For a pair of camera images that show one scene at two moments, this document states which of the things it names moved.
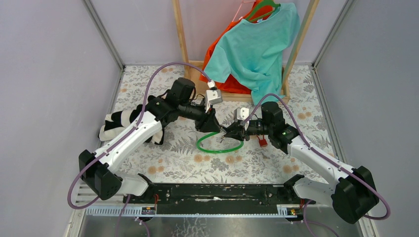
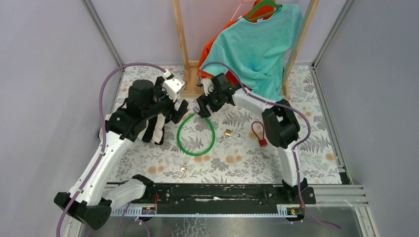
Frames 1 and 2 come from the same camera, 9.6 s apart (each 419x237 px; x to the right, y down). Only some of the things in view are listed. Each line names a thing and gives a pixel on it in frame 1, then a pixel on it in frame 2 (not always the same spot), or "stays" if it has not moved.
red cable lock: x=262 y=142 stays
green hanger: x=261 y=3 stays
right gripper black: x=237 y=131 → x=202 y=101
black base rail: x=216 y=195 stays
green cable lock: x=214 y=151 → x=178 y=140
